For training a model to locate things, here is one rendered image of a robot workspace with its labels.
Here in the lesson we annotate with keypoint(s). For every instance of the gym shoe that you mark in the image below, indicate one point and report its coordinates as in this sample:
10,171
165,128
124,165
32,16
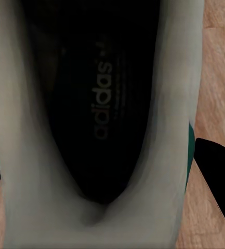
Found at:
98,103

